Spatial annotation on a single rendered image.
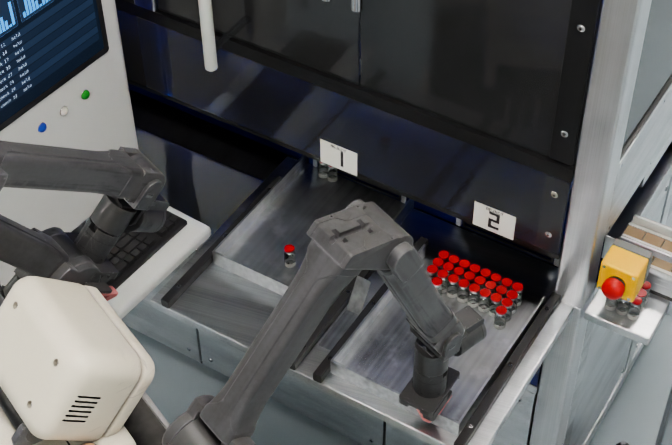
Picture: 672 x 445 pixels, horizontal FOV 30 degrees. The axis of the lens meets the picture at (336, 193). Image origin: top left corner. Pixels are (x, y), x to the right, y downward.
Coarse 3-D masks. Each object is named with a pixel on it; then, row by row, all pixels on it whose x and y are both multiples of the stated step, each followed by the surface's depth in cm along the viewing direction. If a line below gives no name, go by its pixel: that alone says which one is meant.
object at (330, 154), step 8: (320, 144) 247; (328, 144) 246; (320, 152) 249; (328, 152) 248; (336, 152) 246; (344, 152) 245; (352, 152) 244; (328, 160) 249; (336, 160) 248; (344, 160) 246; (352, 160) 245; (344, 168) 248; (352, 168) 247
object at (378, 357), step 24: (432, 264) 245; (384, 312) 236; (480, 312) 236; (528, 312) 236; (360, 336) 231; (384, 336) 232; (408, 336) 232; (504, 336) 232; (336, 360) 225; (360, 360) 228; (384, 360) 228; (408, 360) 228; (456, 360) 228; (480, 360) 228; (504, 360) 225; (360, 384) 223; (384, 384) 224; (456, 384) 224; (480, 384) 224; (408, 408) 219; (456, 408) 220; (456, 432) 216
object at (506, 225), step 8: (480, 208) 234; (488, 208) 233; (480, 216) 235; (488, 216) 234; (504, 216) 232; (512, 216) 231; (480, 224) 237; (496, 224) 234; (504, 224) 233; (512, 224) 232; (496, 232) 235; (504, 232) 234; (512, 232) 233
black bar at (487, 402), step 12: (552, 300) 235; (540, 312) 233; (552, 312) 236; (540, 324) 231; (528, 336) 229; (516, 348) 227; (528, 348) 229; (516, 360) 225; (504, 372) 223; (492, 384) 221; (504, 384) 222; (492, 396) 220; (480, 408) 218; (468, 420) 216; (480, 420) 216; (468, 432) 214; (456, 444) 213
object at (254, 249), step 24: (312, 168) 265; (288, 192) 260; (312, 192) 260; (336, 192) 260; (360, 192) 260; (264, 216) 255; (288, 216) 255; (312, 216) 255; (240, 240) 250; (264, 240) 250; (288, 240) 250; (216, 264) 245; (240, 264) 241; (264, 264) 245
